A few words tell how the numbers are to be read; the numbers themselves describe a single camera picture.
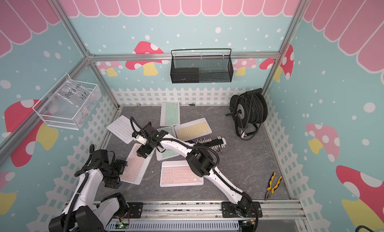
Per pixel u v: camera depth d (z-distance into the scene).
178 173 0.85
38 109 0.62
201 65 0.93
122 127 1.07
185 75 0.88
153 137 0.63
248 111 0.85
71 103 0.72
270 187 0.80
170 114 1.15
